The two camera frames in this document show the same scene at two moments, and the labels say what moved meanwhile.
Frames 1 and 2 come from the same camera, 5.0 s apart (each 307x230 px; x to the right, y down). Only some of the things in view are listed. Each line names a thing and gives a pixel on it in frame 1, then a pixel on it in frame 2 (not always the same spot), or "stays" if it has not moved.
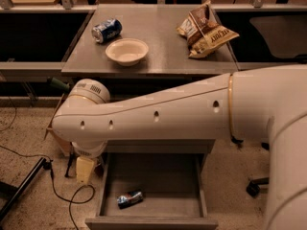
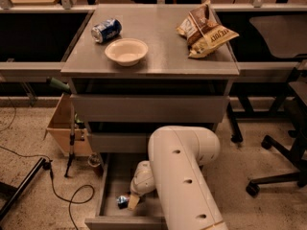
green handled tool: x=60 y=84 stays
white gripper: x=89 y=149 -> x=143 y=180
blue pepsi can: x=106 y=31 stays
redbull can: x=131 y=197 stays
